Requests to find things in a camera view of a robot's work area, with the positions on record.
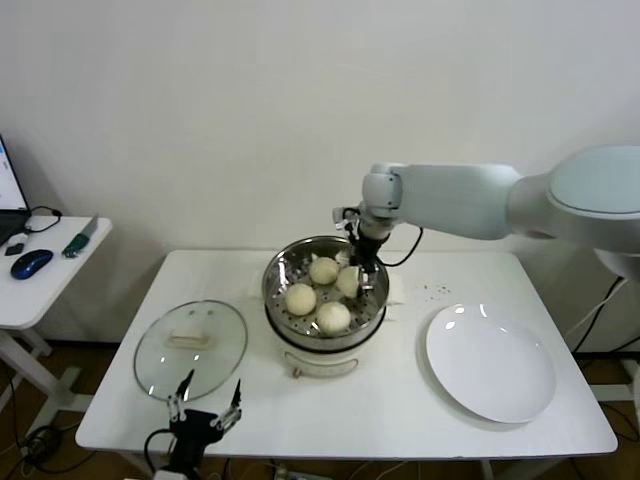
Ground white round plate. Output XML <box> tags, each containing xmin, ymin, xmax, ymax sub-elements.
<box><xmin>425</xmin><ymin>303</ymin><xmax>558</xmax><ymax>425</ymax></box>

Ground dark crumbs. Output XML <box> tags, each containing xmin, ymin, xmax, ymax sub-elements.
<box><xmin>409</xmin><ymin>282</ymin><xmax>454</xmax><ymax>301</ymax></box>

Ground white electric pot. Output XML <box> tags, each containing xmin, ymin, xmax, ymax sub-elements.
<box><xmin>267</xmin><ymin>299</ymin><xmax>401</xmax><ymax>381</ymax></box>

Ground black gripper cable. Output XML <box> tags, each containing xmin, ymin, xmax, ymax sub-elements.
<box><xmin>377</xmin><ymin>225</ymin><xmax>425</xmax><ymax>268</ymax></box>
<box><xmin>143</xmin><ymin>428</ymin><xmax>174</xmax><ymax>470</ymax></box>

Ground black power cable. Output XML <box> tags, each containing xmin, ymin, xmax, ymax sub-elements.
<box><xmin>572</xmin><ymin>278</ymin><xmax>629</xmax><ymax>354</ymax></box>

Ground stainless steel steamer basket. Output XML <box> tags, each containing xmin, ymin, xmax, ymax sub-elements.
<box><xmin>248</xmin><ymin>235</ymin><xmax>406</xmax><ymax>351</ymax></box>

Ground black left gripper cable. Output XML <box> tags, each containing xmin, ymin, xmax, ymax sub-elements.
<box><xmin>143</xmin><ymin>428</ymin><xmax>174</xmax><ymax>470</ymax></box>

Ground blue computer mouse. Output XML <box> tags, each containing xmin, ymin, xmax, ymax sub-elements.
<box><xmin>10</xmin><ymin>249</ymin><xmax>55</xmax><ymax>281</ymax></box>

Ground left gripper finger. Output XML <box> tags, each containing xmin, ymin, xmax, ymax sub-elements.
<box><xmin>210</xmin><ymin>378</ymin><xmax>243</xmax><ymax>432</ymax></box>
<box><xmin>167</xmin><ymin>369</ymin><xmax>195</xmax><ymax>427</ymax></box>

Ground green hex key set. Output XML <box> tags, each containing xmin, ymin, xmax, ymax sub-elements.
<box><xmin>61</xmin><ymin>215</ymin><xmax>100</xmax><ymax>260</ymax></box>

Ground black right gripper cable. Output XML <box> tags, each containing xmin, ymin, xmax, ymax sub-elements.
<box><xmin>377</xmin><ymin>225</ymin><xmax>425</xmax><ymax>268</ymax></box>

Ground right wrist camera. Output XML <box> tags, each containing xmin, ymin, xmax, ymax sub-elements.
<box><xmin>332</xmin><ymin>204</ymin><xmax>361</xmax><ymax>234</ymax></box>

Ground white power cable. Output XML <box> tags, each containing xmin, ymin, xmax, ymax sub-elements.
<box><xmin>567</xmin><ymin>294</ymin><xmax>614</xmax><ymax>341</ymax></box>

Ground white steamed baozi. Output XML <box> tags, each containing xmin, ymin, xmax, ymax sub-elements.
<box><xmin>284</xmin><ymin>283</ymin><xmax>318</xmax><ymax>317</ymax></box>
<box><xmin>315</xmin><ymin>300</ymin><xmax>351</xmax><ymax>336</ymax></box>
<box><xmin>335</xmin><ymin>266</ymin><xmax>362</xmax><ymax>300</ymax></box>
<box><xmin>308</xmin><ymin>256</ymin><xmax>341</xmax><ymax>286</ymax></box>

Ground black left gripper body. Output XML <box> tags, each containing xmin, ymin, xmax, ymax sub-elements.
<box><xmin>168</xmin><ymin>409</ymin><xmax>224</xmax><ymax>469</ymax></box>

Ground black laptop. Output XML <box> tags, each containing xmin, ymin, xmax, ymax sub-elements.
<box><xmin>0</xmin><ymin>133</ymin><xmax>32</xmax><ymax>249</ymax></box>

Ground white side table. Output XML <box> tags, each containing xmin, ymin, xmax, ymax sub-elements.
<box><xmin>0</xmin><ymin>216</ymin><xmax>114</xmax><ymax>416</ymax></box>

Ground black looped cable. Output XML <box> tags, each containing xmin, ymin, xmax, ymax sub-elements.
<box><xmin>22</xmin><ymin>206</ymin><xmax>64</xmax><ymax>236</ymax></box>

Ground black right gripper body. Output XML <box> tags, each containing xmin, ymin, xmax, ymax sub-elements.
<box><xmin>348</xmin><ymin>230</ymin><xmax>384</xmax><ymax>267</ymax></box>

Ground black floor cable coil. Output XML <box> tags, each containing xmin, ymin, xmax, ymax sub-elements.
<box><xmin>0</xmin><ymin>359</ymin><xmax>101</xmax><ymax>474</ymax></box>

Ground glass pot lid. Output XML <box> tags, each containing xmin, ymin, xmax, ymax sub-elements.
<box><xmin>133</xmin><ymin>299</ymin><xmax>250</xmax><ymax>404</ymax></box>

